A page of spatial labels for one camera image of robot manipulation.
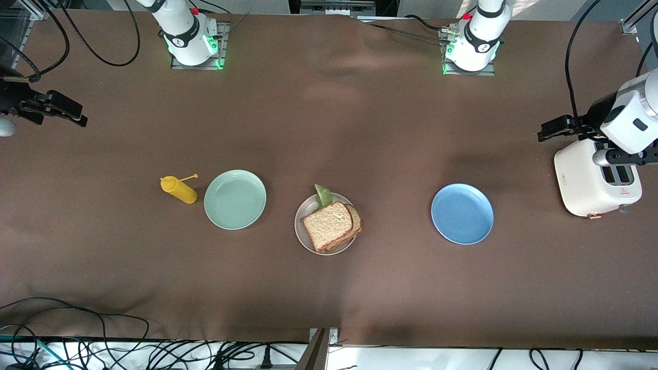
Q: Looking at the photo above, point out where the yellow squeeze bottle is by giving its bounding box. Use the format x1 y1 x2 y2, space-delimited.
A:
160 173 199 205

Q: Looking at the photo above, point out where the brown bread slice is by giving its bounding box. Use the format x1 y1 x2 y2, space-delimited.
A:
301 201 355 253
324 204 364 253

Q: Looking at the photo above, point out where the green lettuce leaf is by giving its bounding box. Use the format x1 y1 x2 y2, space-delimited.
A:
314 183 334 209

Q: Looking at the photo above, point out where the blue plate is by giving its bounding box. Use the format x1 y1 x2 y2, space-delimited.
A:
431 183 495 246

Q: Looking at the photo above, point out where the mint green plate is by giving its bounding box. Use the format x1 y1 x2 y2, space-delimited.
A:
204 170 268 230

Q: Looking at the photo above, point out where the beige plate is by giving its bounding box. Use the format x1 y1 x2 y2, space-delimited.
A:
294 192 359 256

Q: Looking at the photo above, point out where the white toaster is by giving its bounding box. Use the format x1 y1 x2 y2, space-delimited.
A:
554 138 643 219

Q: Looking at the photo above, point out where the short aluminium profile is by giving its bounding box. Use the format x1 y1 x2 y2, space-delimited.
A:
619 0 658 35

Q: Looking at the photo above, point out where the brown table cloth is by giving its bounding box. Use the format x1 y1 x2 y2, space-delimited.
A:
0 9 658 350

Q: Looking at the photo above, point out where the black equipment housing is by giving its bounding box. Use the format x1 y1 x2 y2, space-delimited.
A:
288 0 399 16

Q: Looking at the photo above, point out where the grey slotted metal unit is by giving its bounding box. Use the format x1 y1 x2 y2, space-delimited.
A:
301 0 376 15

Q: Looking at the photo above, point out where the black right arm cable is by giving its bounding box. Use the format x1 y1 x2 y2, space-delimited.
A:
0 0 141 83

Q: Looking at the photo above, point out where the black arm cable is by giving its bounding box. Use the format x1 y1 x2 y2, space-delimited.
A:
565 0 603 132
0 0 141 83

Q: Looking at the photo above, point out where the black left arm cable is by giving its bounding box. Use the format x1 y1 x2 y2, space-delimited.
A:
565 0 603 132

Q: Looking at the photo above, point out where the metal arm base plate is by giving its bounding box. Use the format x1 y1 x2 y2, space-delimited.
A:
171 22 230 70
441 28 497 77

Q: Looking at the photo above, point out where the aluminium frame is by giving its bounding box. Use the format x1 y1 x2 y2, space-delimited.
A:
0 0 57 70

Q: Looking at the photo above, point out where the black base cable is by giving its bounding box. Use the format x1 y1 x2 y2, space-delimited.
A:
360 14 466 43

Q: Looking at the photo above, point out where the black looping floor cable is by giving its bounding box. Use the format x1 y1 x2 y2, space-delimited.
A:
0 297 151 360

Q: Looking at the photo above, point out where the teal cable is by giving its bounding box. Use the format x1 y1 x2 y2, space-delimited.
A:
0 334 70 369

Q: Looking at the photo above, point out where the aluminium profile with bracket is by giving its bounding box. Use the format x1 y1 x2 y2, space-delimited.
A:
296 327 340 370

